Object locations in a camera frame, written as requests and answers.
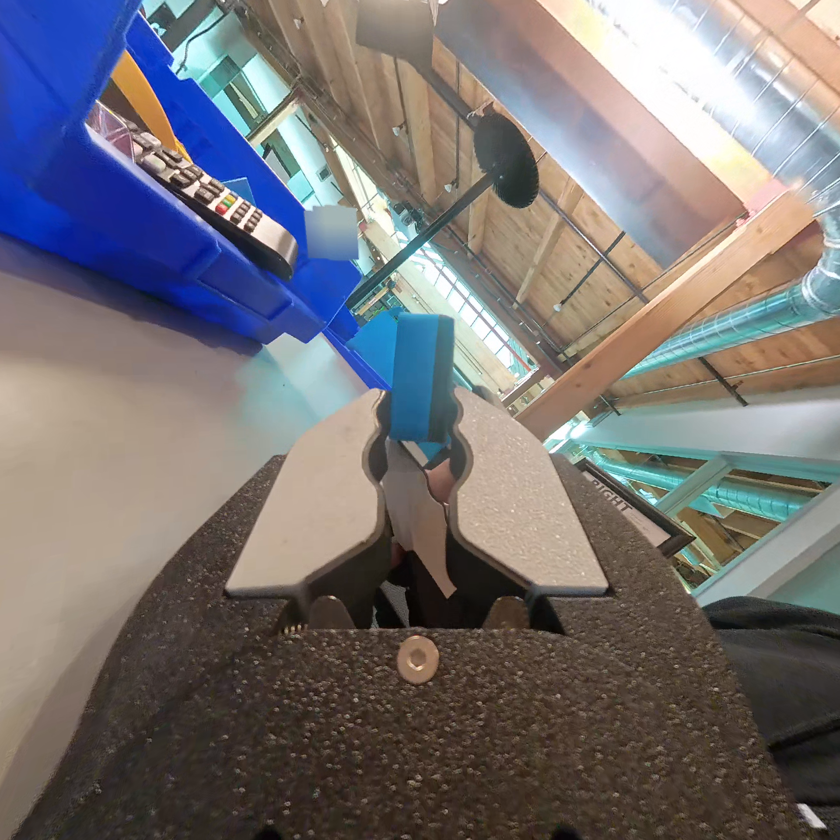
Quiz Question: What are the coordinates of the row of windows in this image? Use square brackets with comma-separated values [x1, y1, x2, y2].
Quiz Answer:
[419, 245, 547, 376]

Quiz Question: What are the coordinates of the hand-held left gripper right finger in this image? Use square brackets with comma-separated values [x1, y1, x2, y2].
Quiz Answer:
[446, 386, 613, 599]

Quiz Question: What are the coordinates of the black hanging box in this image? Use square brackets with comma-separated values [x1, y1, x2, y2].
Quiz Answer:
[353, 0, 438, 61]

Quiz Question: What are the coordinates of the black pole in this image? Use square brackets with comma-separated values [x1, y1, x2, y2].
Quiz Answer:
[343, 176, 494, 311]

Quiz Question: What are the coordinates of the yellow curved object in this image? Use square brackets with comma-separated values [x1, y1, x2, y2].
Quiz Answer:
[107, 50, 194, 163]

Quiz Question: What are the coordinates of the grey card payment terminal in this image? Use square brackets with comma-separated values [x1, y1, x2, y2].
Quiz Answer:
[120, 120, 301, 283]

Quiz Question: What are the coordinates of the long wooden ceiling beam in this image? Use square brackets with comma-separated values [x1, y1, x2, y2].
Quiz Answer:
[514, 189, 839, 442]

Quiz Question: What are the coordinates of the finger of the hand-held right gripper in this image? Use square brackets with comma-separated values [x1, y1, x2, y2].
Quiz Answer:
[382, 438, 458, 600]

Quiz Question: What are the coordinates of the black round fan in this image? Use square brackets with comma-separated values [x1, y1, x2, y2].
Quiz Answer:
[471, 109, 542, 211]

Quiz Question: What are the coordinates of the large blue plastic bin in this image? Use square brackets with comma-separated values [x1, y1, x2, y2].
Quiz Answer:
[0, 0, 330, 347]

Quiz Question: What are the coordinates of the silver spiral air duct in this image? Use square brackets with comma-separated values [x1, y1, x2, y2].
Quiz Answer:
[579, 445, 823, 524]
[619, 215, 840, 383]

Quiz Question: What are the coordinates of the blue whiteboard eraser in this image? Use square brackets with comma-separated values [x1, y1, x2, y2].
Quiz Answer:
[385, 311, 456, 443]

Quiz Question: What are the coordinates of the large silver air duct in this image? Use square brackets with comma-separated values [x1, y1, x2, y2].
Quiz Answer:
[576, 0, 840, 199]

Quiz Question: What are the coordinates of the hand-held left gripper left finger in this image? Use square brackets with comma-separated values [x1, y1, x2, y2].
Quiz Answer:
[223, 387, 392, 599]

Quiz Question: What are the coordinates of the clear plastic piece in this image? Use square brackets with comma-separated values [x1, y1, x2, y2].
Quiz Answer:
[87, 100, 143, 163]

